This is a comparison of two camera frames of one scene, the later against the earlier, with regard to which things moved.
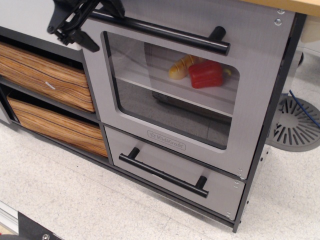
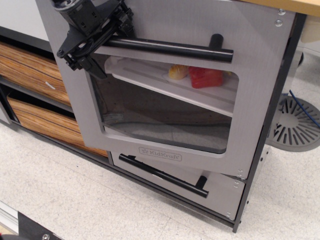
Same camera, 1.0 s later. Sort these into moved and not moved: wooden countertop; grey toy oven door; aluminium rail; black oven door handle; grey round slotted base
Moved: black oven door handle; grey toy oven door
Not moved: grey round slotted base; wooden countertop; aluminium rail
